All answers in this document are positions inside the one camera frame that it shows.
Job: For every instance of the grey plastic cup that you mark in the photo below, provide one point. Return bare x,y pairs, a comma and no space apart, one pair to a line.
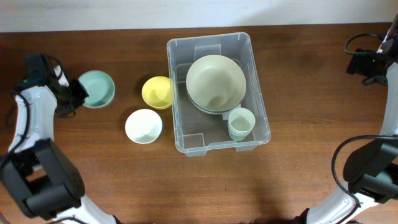
235,132

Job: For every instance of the white bowl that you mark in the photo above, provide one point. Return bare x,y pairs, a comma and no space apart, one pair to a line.
143,126

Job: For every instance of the cream plate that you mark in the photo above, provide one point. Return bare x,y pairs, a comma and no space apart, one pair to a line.
216,82

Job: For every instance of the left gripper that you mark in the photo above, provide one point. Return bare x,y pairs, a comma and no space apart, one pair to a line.
83,95

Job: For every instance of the clear plastic storage bin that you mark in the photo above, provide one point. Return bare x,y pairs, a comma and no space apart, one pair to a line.
197,132

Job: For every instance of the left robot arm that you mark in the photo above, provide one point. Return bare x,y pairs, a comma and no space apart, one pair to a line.
39,177

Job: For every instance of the beige plate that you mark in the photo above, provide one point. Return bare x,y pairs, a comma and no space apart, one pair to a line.
210,111

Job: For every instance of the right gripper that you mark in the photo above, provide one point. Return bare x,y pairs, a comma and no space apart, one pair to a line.
359,64

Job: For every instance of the cream plastic cup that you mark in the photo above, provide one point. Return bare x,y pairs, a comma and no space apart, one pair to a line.
241,120

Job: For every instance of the mint green bowl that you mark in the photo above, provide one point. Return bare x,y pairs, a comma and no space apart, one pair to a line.
100,88

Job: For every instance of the yellow bowl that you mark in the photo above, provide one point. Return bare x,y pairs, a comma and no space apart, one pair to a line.
156,92

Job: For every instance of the green plastic cup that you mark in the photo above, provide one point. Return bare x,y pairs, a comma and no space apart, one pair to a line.
237,137

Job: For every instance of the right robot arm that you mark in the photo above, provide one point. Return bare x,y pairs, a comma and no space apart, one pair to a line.
370,174

